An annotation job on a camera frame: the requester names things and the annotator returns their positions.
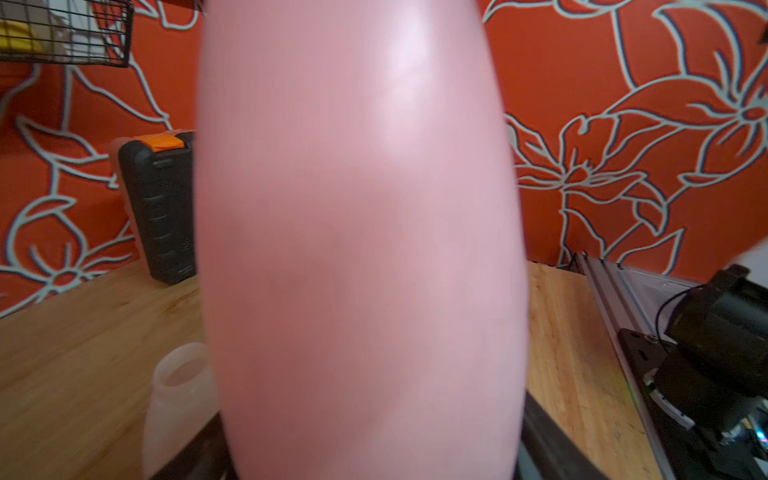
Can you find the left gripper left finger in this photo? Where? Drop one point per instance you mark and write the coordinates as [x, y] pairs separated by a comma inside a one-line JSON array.
[[205, 457]]

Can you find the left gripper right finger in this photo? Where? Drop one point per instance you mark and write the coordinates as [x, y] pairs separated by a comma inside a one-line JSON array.
[[546, 452]]

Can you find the opaque pink spray bottle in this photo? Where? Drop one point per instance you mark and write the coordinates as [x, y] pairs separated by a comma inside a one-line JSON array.
[[359, 242]]

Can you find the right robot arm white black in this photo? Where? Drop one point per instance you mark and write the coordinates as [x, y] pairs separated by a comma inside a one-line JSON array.
[[715, 375]]

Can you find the white spray bottle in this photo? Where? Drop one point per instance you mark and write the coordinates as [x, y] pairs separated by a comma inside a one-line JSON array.
[[182, 401]]

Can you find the black orange tool case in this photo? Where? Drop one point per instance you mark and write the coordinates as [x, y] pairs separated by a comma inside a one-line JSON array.
[[155, 179]]

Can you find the black wire basket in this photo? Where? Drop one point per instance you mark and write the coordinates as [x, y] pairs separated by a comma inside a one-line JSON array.
[[74, 31]]

